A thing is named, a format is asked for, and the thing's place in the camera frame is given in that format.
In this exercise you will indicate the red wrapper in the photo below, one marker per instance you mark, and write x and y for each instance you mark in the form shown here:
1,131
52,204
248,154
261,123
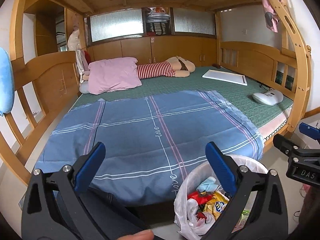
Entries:
198,197

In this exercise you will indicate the wooden bed ladder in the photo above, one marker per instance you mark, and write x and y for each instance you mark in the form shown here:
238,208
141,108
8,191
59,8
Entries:
297,55

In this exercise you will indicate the white lined trash bin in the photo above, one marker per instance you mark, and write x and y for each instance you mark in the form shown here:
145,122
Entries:
187,220

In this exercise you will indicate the person's left hand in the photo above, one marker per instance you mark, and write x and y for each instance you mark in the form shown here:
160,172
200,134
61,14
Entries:
140,235

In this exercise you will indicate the ribbed glass window panel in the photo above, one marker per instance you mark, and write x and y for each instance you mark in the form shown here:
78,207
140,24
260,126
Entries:
117,25
195,21

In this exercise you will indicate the striped plush toy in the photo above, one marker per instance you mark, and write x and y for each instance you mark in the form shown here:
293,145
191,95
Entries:
160,70

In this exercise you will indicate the pale blue pillow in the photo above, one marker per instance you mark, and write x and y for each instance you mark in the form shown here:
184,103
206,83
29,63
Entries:
84,88

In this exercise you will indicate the yellow snack bag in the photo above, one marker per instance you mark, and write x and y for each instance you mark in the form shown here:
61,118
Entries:
216,202

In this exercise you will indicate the white plastic bag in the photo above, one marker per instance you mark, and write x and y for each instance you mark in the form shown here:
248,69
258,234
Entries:
200,217

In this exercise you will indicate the pink hanging cloth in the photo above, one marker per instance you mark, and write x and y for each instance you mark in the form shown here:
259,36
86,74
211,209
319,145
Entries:
270,15

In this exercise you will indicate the pink pillow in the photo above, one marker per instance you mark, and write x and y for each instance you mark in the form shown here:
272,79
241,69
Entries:
112,76

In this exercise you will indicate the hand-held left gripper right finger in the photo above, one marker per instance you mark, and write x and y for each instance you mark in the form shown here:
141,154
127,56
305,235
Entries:
221,166

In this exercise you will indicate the blue striped blanket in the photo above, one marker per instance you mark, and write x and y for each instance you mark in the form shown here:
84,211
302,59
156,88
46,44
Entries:
140,135

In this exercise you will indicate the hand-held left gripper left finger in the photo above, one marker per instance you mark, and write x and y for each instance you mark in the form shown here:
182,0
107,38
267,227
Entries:
93,165

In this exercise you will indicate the light blue cushion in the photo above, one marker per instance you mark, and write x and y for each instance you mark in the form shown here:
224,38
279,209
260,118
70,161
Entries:
6,82

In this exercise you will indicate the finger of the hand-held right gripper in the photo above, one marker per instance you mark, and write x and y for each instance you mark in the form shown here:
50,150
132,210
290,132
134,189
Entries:
287,146
310,130

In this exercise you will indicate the shelf niche with books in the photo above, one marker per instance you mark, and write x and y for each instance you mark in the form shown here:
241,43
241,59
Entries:
157,21

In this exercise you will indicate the wooden wall cabinets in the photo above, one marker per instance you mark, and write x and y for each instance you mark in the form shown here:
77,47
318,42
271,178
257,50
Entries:
175,50

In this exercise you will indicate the small dark brown object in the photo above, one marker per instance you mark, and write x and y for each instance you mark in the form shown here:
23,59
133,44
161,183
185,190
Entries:
216,67

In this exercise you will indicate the white wall socket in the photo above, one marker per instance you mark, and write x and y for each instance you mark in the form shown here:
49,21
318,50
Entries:
244,31

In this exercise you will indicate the white massager device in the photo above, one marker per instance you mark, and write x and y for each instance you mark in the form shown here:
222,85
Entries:
267,98

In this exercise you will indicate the white flat board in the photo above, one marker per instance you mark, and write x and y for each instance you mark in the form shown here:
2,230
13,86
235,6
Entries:
225,77

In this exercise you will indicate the white hanging cloth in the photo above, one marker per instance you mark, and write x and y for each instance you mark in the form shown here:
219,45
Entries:
81,62

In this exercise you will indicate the blue face mask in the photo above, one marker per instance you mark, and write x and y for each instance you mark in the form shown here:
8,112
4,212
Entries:
207,183

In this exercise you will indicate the pink mattress edge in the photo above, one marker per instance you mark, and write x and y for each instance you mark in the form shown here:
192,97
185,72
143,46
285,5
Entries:
277,125

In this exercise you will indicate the wooden bunk bed frame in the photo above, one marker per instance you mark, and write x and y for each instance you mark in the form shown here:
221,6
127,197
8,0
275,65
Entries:
45,75

